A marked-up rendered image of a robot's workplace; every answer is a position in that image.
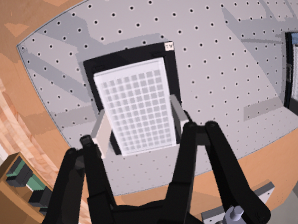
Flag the white well plate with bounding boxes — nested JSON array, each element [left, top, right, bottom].
[[94, 57, 176, 156], [293, 47, 298, 100]]

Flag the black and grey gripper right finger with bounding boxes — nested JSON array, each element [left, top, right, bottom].
[[156, 94, 271, 224]]

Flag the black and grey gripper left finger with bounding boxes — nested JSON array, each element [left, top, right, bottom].
[[41, 109, 117, 224]]

